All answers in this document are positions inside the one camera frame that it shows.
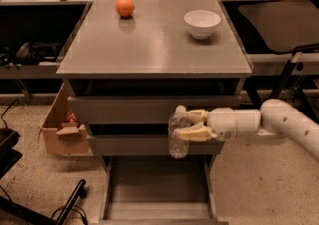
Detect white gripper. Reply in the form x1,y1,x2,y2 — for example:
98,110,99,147
174,108,236,142

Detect clear plastic water bottle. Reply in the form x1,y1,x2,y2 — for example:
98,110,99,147
168,105,191,159

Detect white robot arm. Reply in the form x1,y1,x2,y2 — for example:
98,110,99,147
169,99,319,160

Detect bottom open grey drawer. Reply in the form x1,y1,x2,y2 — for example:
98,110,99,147
99,156,228,225

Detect grey drawer cabinet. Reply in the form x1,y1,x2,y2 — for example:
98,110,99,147
55,0,255,225

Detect middle grey drawer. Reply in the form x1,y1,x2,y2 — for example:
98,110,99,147
87,135,224,156

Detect top grey drawer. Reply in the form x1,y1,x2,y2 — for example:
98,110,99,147
68,95,241,124

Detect white ceramic bowl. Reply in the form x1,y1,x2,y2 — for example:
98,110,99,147
184,10,221,40

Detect cardboard box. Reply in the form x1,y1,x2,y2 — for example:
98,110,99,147
41,85,89,155

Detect orange fruit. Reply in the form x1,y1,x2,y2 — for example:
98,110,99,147
116,0,135,17

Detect black headphones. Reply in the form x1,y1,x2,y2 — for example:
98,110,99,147
16,42,62,65

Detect black office chair base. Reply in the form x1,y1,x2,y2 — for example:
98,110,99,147
0,127,90,225

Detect black cable on floor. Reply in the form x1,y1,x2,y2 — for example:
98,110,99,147
0,98,21,129

